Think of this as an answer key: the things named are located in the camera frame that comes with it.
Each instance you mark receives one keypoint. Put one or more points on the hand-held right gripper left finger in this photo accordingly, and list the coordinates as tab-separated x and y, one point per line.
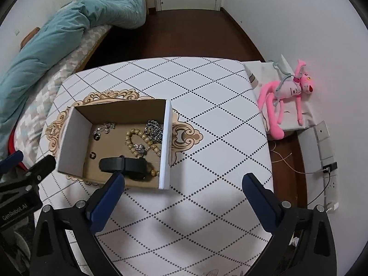
106	204

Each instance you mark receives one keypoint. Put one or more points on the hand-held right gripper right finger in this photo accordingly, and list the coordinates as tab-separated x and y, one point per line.
258	204

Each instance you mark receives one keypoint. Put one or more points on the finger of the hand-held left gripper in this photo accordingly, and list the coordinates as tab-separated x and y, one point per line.
40	168
10	161

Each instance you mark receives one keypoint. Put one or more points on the cardboard box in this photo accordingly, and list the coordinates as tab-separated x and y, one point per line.
74	138

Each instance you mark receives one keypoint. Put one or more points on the black smart band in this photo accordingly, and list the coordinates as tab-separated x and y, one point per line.
135	165

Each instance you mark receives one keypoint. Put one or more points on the red cloth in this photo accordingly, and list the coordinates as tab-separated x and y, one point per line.
11	146

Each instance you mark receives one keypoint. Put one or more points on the white plug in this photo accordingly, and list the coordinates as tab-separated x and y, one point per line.
332	207

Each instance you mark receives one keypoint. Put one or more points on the black charger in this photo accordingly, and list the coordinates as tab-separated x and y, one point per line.
329	168

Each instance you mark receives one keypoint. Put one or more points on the diamond patterned tablecloth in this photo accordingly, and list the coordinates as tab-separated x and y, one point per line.
215	120

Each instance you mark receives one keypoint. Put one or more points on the white power strip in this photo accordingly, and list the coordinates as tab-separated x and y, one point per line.
322	132

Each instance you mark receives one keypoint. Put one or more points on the pink plush toy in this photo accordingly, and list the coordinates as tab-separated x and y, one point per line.
287	90

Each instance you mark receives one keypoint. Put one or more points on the light blue duvet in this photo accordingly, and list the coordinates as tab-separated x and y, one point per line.
57	34

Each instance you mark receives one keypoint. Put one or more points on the white paper bag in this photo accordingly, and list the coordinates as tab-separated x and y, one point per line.
264	69

